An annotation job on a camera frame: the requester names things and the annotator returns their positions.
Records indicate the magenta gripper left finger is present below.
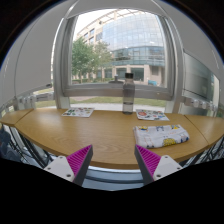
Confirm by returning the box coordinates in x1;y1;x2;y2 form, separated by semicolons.
44;145;93;186

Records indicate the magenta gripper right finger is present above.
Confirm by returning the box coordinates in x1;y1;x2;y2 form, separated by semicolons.
134;145;182;185

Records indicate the white patterned folded towel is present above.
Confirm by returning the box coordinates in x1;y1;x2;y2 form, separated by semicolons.
133;125;189;149

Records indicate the right colourful sticker sheet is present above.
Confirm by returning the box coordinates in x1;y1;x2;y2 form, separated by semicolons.
136;109;168;121

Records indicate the colourful sticker sheet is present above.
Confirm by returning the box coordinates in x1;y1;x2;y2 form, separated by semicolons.
136;109;168;121
63;107;94;118

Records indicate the left colourful sticker sheet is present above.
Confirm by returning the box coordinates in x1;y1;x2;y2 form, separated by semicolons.
63;107;94;118

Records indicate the clear plastic water bottle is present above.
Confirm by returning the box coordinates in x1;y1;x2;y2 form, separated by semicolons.
122;73;135;114

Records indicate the grey window frame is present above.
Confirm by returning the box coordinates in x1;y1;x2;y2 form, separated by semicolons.
53;7;183;112

